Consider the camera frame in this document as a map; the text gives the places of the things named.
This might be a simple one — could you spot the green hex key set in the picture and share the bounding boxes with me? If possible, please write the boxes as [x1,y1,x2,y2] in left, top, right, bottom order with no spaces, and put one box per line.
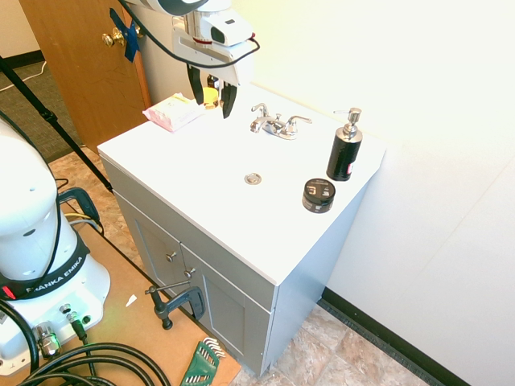
[178,337,228,386]

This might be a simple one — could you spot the brown wooden base board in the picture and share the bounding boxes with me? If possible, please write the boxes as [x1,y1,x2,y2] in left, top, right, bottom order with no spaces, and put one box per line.
[0,222,243,386]

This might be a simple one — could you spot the blue tape strip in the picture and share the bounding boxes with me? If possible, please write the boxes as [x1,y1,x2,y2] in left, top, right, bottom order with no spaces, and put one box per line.
[109,8,142,63]

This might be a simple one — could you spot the wooden door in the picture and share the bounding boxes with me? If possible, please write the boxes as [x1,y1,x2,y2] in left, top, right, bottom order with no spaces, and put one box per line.
[19,0,152,154]

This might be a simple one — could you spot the silver cable connector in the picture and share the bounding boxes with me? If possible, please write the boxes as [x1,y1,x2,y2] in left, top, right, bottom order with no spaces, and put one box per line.
[33,320,62,359]

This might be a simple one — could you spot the grey vanity cabinet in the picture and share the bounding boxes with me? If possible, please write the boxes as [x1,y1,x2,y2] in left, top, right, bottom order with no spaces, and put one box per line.
[98,154,369,377]

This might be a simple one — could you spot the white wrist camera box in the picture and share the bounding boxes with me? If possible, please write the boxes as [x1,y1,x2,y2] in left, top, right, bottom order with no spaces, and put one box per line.
[200,10,255,47]

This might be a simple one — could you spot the white cord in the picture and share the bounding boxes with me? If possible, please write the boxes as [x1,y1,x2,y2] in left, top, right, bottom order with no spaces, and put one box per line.
[0,60,47,92]

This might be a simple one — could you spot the chrome sink faucet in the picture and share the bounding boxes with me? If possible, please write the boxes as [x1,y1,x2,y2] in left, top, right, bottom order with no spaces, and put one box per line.
[249,116,301,142]

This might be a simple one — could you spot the yellow small container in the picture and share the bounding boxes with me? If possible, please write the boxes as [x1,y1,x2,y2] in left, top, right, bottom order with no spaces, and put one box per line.
[202,87,220,110]

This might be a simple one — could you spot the black soap pump dispenser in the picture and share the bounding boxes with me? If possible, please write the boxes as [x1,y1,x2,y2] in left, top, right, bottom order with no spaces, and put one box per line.
[325,107,365,183]

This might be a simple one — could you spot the black round jar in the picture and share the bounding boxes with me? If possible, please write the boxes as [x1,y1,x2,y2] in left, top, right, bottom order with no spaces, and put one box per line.
[301,177,337,215]

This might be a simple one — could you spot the brass door knob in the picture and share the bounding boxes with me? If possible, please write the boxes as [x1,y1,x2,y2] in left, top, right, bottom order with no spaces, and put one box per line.
[101,27,126,49]

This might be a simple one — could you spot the black C-clamp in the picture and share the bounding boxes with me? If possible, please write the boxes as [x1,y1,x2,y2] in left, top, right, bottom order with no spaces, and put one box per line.
[144,279,207,331]

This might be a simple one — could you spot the black tripod stand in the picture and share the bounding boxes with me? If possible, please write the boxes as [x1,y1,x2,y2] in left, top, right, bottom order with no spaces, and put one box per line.
[0,54,114,192]

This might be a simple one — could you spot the black coiled cables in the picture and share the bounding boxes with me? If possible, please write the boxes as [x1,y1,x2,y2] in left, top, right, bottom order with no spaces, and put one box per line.
[15,340,172,386]

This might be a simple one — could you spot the white sink countertop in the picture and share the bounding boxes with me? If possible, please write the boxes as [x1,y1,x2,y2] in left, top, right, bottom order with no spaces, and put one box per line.
[97,82,388,288]

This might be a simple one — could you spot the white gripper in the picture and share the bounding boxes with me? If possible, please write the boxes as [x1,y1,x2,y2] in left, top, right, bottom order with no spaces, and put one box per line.
[171,18,242,120]

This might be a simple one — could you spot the pink wipes pack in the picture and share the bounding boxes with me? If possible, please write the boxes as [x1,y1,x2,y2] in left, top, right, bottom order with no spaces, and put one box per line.
[142,92,207,133]

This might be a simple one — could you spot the black wall baseboard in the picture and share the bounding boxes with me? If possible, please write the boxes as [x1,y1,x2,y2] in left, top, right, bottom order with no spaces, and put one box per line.
[319,286,472,386]

